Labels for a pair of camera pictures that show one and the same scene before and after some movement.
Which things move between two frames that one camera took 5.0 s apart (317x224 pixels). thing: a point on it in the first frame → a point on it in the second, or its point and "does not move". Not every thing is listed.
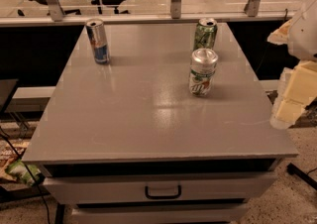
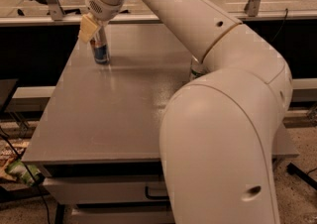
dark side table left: (7, 88) does not move
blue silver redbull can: (99, 41) does not move
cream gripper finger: (302, 83) → (88, 26)
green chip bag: (17, 169) does not move
